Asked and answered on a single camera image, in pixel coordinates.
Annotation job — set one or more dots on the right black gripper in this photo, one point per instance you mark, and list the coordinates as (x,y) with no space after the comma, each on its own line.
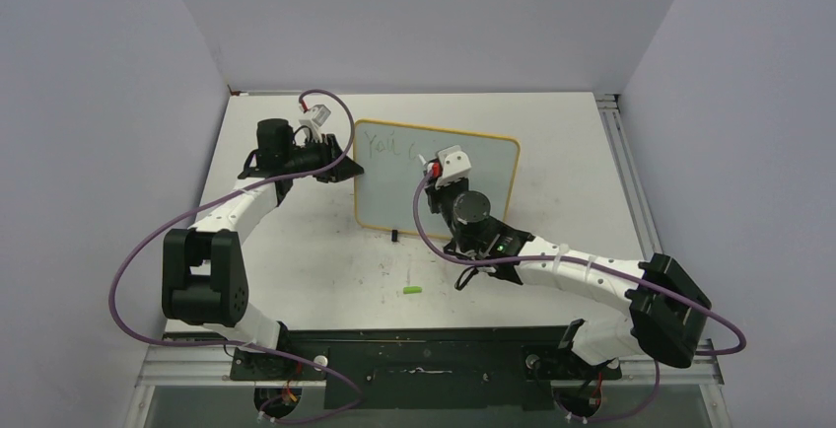
(435,193)

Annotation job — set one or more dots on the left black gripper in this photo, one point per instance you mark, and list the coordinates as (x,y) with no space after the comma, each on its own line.
(342,171)

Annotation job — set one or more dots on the yellow framed whiteboard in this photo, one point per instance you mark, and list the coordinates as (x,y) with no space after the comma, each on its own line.
(395,156)

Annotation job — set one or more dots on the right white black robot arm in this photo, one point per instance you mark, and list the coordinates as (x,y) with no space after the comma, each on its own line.
(659,306)

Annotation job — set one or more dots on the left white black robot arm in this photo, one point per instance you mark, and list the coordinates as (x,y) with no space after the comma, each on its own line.
(204,279)

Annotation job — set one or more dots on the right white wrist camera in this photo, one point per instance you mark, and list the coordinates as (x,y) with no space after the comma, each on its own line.
(449,165)

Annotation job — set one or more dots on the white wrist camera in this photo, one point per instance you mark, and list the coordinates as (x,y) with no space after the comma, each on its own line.
(449,165)
(313,120)

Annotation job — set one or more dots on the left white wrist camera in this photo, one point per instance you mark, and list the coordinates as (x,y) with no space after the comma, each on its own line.
(313,120)

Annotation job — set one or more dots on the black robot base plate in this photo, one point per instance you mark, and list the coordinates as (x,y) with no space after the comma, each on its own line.
(451,368)

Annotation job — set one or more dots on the right aluminium rail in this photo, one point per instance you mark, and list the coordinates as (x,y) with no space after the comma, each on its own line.
(640,210)

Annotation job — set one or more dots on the front aluminium frame rail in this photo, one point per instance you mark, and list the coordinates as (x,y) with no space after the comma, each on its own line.
(189,375)

